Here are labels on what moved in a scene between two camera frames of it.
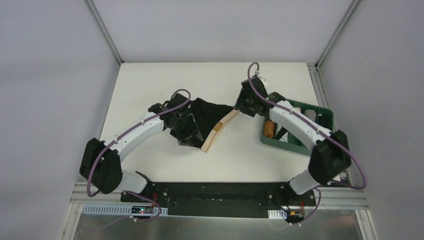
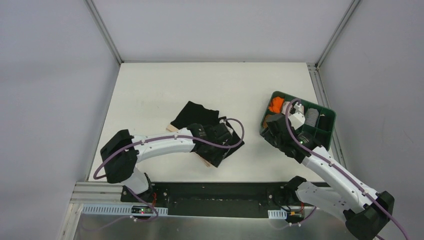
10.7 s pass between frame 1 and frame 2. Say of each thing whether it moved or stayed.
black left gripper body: moved
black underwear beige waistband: moved
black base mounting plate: stayed
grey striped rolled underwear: stayed
